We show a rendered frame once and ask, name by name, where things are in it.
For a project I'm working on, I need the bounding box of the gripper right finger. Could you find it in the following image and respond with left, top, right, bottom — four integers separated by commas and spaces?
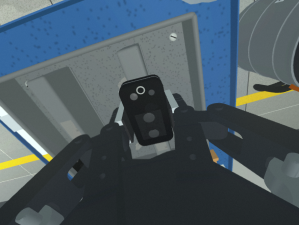
163, 89, 299, 180

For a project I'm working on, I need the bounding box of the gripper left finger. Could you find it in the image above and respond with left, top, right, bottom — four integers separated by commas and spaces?
0, 105, 133, 225

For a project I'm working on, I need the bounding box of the black key fob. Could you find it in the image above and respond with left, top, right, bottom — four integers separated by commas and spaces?
118, 74, 175, 147

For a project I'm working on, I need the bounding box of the black tool with orange end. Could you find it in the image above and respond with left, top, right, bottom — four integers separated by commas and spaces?
253, 81, 299, 94

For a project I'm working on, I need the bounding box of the grey speckled tray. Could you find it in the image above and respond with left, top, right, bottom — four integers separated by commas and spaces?
0, 12, 207, 165

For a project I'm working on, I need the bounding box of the small orange block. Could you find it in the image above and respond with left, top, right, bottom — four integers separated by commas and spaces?
209, 149, 220, 164

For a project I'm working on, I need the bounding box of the blue speckled cart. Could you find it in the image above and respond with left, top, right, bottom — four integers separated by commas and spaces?
0, 0, 241, 181

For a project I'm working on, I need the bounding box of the pale grey object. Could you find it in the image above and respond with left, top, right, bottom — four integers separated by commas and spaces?
181, 0, 219, 5

